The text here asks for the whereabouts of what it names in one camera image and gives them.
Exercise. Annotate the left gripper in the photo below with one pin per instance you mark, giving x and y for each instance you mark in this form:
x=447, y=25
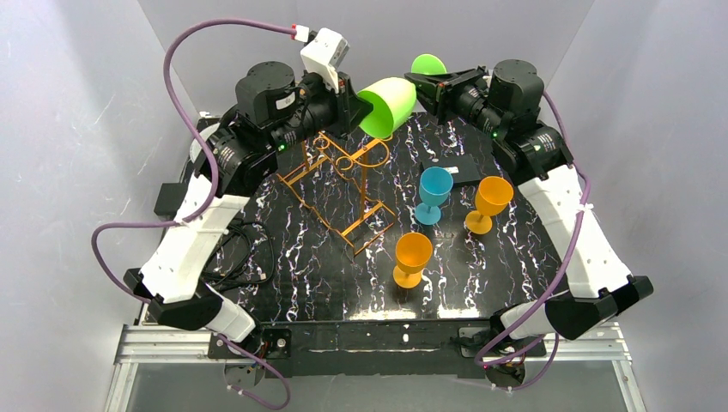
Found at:
x=349, y=106

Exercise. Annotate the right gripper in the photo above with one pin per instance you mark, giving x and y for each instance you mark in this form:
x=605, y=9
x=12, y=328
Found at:
x=445, y=97

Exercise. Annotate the green wine glass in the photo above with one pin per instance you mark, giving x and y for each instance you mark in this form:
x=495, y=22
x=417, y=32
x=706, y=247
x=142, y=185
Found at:
x=393, y=100

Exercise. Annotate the blue wine glass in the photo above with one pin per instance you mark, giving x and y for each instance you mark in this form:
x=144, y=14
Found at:
x=434, y=188

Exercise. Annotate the orange wine glass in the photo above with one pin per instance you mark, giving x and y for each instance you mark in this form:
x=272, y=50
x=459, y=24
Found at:
x=492, y=196
x=412, y=254

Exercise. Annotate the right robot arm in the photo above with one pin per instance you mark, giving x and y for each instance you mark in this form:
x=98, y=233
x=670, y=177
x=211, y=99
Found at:
x=503, y=103

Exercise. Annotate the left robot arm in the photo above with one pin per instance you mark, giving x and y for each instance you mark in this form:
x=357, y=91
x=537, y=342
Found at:
x=274, y=111

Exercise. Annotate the black flat box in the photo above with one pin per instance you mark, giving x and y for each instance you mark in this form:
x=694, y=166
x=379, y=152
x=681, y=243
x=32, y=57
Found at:
x=462, y=168

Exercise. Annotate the white filament spool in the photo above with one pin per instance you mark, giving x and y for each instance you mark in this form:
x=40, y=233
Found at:
x=196, y=147

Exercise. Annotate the black power brick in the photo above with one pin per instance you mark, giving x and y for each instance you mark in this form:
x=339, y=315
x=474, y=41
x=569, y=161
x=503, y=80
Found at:
x=169, y=199

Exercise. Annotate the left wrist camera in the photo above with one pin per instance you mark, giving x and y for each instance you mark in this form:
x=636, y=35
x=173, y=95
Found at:
x=323, y=53

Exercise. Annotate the gold wire wine glass rack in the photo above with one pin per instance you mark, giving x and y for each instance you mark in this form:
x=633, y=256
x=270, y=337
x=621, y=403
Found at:
x=332, y=184

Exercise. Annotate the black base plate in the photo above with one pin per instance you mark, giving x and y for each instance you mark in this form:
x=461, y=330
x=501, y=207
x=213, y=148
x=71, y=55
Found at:
x=365, y=348

